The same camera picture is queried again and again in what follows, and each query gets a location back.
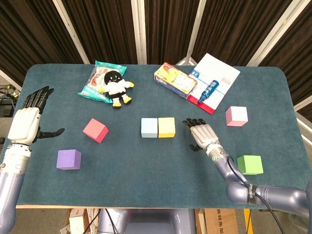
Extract teal snack bag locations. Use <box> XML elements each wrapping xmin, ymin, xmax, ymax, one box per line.
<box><xmin>78</xmin><ymin>60</ymin><xmax>128</xmax><ymax>103</ymax></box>

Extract white frame post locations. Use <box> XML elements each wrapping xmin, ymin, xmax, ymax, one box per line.
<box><xmin>185</xmin><ymin>0</ymin><xmax>208</xmax><ymax>66</ymax></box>
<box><xmin>246</xmin><ymin>0</ymin><xmax>305</xmax><ymax>67</ymax></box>
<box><xmin>131</xmin><ymin>0</ymin><xmax>148</xmax><ymax>65</ymax></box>
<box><xmin>52</xmin><ymin>0</ymin><xmax>91</xmax><ymax>65</ymax></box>

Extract pink foam cube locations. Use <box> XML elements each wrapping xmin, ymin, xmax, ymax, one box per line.
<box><xmin>225</xmin><ymin>106</ymin><xmax>249</xmax><ymax>127</ymax></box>

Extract yellow blue cookie box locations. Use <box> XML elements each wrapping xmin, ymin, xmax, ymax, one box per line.
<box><xmin>153</xmin><ymin>62</ymin><xmax>198</xmax><ymax>100</ymax></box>

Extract brown cardboard box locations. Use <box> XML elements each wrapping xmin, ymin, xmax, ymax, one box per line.
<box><xmin>197</xmin><ymin>208</ymin><xmax>239</xmax><ymax>234</ymax></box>

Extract green foam cube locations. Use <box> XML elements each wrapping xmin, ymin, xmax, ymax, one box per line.
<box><xmin>237</xmin><ymin>155</ymin><xmax>264</xmax><ymax>175</ymax></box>

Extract red foam cube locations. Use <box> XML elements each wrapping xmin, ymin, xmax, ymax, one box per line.
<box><xmin>82</xmin><ymin>118</ymin><xmax>109</xmax><ymax>144</ymax></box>

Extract yellow foam cube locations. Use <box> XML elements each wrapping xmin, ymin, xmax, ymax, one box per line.
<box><xmin>157</xmin><ymin>117</ymin><xmax>176</xmax><ymax>138</ymax></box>

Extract purple foam cube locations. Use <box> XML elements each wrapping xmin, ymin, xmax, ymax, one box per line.
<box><xmin>56</xmin><ymin>149</ymin><xmax>82</xmax><ymax>170</ymax></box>

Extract light blue foam cube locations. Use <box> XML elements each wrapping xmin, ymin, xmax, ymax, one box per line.
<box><xmin>140</xmin><ymin>117</ymin><xmax>158</xmax><ymax>138</ymax></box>

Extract black printed arm strap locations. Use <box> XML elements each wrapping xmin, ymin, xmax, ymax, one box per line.
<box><xmin>247</xmin><ymin>184</ymin><xmax>258</xmax><ymax>205</ymax></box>

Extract black white plush doll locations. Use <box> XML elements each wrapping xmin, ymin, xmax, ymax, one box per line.
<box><xmin>98</xmin><ymin>72</ymin><xmax>135</xmax><ymax>109</ymax></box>

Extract teal felt table mat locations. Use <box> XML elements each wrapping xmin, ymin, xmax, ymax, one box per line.
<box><xmin>0</xmin><ymin>63</ymin><xmax>312</xmax><ymax>210</ymax></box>

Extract grey robot torso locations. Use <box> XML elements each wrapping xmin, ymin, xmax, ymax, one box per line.
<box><xmin>97</xmin><ymin>208</ymin><xmax>197</xmax><ymax>234</ymax></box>

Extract white red book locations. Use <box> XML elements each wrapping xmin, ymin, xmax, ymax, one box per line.
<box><xmin>187</xmin><ymin>53</ymin><xmax>241</xmax><ymax>115</ymax></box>

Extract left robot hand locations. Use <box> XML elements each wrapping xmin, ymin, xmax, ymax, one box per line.
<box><xmin>7</xmin><ymin>86</ymin><xmax>65</xmax><ymax>146</ymax></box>

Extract thin black cable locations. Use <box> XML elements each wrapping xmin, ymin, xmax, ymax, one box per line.
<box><xmin>226</xmin><ymin>156</ymin><xmax>293</xmax><ymax>234</ymax></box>

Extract dark brown curtain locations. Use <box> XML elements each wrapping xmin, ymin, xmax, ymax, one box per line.
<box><xmin>0</xmin><ymin>0</ymin><xmax>312</xmax><ymax>115</ymax></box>

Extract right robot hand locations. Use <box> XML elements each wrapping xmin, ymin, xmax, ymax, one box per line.
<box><xmin>182</xmin><ymin>117</ymin><xmax>220</xmax><ymax>152</ymax></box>

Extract white red carton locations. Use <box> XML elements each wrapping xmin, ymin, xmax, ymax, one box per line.
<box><xmin>69</xmin><ymin>209</ymin><xmax>86</xmax><ymax>234</ymax></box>

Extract blue bottle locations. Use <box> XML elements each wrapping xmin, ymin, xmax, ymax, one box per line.
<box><xmin>197</xmin><ymin>80</ymin><xmax>219</xmax><ymax>105</ymax></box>

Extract yellow table leg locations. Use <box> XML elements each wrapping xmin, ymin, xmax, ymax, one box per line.
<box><xmin>243</xmin><ymin>209</ymin><xmax>253</xmax><ymax>234</ymax></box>

